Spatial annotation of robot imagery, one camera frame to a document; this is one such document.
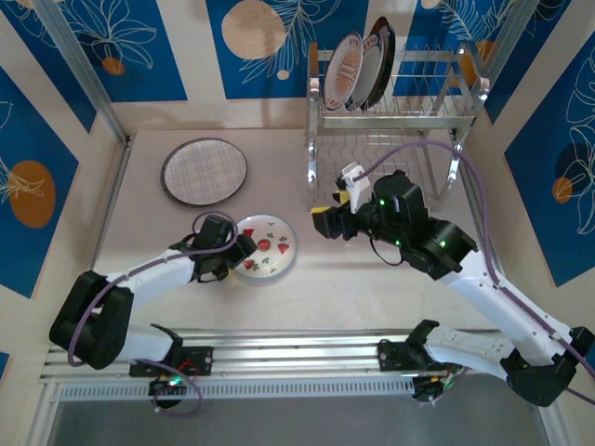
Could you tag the white strawberry print plate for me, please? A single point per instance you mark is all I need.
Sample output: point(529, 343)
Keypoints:
point(269, 246)

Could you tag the white checkered plate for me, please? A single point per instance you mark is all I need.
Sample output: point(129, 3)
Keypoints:
point(204, 205)

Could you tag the orange sunburst plate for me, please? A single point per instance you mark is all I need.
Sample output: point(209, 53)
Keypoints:
point(344, 69)

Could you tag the white plate red lettered rim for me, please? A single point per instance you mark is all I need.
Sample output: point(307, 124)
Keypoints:
point(372, 69)

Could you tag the black plate red rim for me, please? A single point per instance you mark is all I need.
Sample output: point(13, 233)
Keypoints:
point(389, 51)

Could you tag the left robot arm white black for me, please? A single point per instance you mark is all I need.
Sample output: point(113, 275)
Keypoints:
point(149, 346)

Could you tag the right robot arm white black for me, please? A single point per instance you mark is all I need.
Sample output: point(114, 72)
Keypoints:
point(493, 309)

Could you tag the steel two-tier dish rack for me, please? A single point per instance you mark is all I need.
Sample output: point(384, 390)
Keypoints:
point(395, 121)

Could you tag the small controller board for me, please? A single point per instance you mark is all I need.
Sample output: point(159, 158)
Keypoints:
point(169, 384)
point(430, 388)

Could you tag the aluminium side rail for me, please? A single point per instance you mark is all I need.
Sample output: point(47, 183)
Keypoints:
point(470, 200)
point(101, 241)

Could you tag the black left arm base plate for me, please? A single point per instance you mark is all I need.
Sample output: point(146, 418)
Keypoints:
point(204, 360)

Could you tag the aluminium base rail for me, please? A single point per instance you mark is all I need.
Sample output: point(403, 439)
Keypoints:
point(302, 355)

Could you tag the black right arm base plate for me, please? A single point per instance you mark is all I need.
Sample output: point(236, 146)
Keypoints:
point(390, 355)

